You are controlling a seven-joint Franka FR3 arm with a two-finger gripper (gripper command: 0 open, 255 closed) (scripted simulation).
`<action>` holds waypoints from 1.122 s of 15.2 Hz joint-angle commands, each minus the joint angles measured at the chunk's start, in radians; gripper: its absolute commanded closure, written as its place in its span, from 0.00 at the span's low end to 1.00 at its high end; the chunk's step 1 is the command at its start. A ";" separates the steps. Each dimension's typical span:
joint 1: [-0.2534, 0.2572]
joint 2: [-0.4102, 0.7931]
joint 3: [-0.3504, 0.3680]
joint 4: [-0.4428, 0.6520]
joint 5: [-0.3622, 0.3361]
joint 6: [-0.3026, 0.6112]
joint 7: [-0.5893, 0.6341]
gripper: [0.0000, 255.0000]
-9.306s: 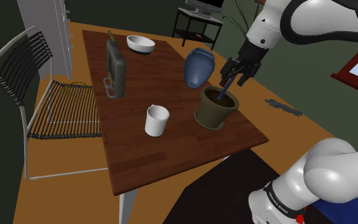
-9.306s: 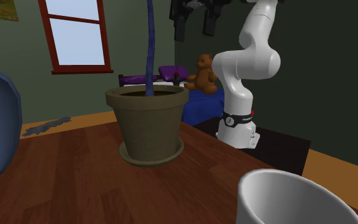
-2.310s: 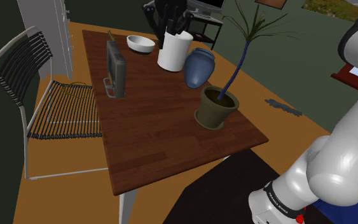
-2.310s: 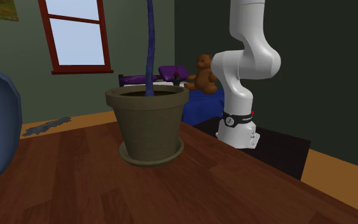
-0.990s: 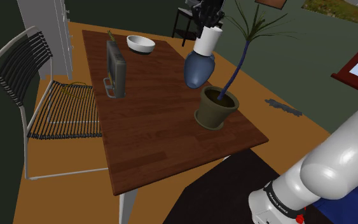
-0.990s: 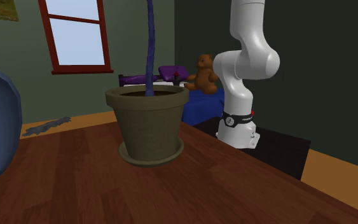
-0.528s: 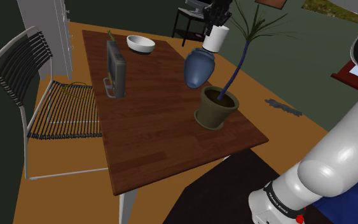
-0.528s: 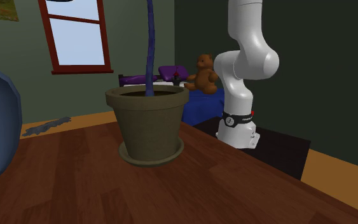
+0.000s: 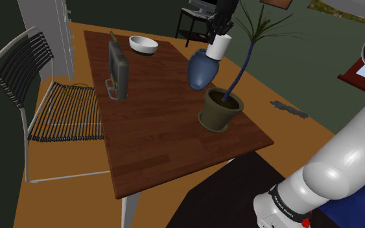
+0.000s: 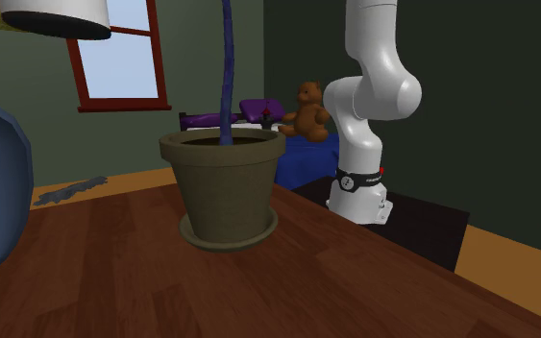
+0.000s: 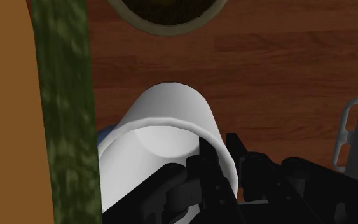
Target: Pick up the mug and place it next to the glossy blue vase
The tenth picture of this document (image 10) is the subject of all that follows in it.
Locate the grey cloth on floor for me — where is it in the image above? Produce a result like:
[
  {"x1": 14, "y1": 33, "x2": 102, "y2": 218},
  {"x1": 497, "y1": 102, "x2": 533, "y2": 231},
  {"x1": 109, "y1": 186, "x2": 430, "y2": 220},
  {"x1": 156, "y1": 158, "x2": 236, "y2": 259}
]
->
[{"x1": 33, "y1": 176, "x2": 110, "y2": 207}]

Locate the bed with blue cover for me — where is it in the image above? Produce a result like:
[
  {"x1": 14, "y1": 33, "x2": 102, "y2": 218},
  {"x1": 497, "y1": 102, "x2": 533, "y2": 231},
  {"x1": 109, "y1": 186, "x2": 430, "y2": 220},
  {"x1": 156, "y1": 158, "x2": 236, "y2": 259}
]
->
[{"x1": 178, "y1": 98, "x2": 340, "y2": 191}]

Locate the red framed window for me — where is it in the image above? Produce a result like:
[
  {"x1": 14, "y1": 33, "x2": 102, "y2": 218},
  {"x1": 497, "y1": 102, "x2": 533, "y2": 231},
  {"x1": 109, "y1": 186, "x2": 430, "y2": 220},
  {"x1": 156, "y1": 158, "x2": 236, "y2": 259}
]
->
[{"x1": 64, "y1": 0, "x2": 173, "y2": 114}]

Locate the brown teddy bear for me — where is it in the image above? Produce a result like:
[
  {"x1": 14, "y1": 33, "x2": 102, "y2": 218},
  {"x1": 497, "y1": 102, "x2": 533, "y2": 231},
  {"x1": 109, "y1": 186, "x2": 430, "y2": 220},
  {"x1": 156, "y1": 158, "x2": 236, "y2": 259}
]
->
[{"x1": 278, "y1": 81, "x2": 332, "y2": 142}]

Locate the olive plant pot with stem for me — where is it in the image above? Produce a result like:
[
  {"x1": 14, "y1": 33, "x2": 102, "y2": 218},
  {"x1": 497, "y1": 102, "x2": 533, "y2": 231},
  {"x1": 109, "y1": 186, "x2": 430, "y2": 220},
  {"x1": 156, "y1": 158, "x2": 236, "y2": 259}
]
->
[{"x1": 159, "y1": 0, "x2": 287, "y2": 254}]

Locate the black robot stand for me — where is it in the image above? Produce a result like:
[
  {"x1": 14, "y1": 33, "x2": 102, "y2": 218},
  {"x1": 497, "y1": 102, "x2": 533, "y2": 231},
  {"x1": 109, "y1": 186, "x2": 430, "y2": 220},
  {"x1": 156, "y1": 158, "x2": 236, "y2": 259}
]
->
[{"x1": 291, "y1": 176, "x2": 471, "y2": 273}]

